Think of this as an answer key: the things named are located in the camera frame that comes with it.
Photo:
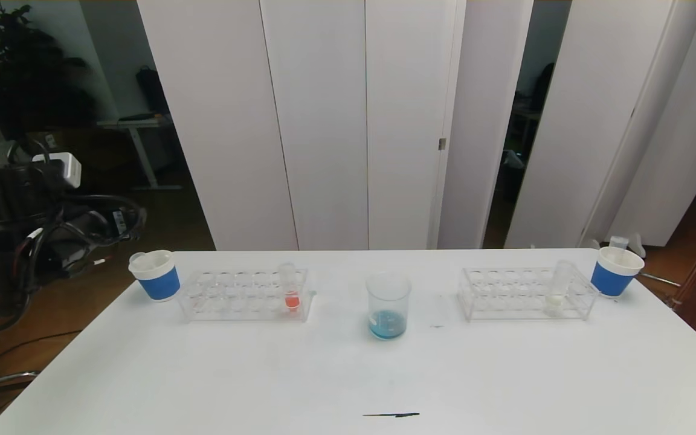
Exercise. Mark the brown cardboard box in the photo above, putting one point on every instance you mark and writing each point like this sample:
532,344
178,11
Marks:
67,140

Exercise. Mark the dark green potted plant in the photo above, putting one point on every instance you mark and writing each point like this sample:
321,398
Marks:
28,72

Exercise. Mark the thin black stick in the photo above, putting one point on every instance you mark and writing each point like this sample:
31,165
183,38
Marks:
390,414

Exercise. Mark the white folding partition panel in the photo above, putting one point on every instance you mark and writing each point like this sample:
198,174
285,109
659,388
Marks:
481,121
589,121
686,151
324,121

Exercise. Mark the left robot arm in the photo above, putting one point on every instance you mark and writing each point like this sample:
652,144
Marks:
9,199

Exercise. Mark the thin metal rod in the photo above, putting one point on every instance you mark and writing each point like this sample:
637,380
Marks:
657,279

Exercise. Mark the clear acrylic test tube rack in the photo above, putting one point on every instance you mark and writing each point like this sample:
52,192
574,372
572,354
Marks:
257,310
517,309

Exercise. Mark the blue and white paper cup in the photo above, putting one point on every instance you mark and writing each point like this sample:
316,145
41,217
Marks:
612,281
159,283

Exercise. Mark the black bag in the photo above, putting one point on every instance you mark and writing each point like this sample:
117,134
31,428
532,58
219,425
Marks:
153,89

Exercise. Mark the white standing desk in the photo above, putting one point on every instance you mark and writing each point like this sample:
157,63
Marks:
136,124

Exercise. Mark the test tube with red pigment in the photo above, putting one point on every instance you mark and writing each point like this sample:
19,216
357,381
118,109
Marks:
618,241
292,299

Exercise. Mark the test tube with blue pigment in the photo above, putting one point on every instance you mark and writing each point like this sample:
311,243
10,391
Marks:
136,260

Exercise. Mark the test tube with white pigment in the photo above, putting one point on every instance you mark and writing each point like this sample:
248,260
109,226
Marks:
554,301

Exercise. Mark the white partition foot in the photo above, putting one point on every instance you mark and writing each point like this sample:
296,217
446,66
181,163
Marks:
639,248

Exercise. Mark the metal chair leg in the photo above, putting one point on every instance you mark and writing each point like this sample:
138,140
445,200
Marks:
3,382

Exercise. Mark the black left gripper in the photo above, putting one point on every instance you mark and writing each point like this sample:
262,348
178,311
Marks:
120,218

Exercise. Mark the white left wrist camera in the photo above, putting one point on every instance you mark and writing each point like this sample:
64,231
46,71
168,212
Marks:
61,169

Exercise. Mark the clear glass beaker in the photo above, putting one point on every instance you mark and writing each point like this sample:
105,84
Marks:
388,326

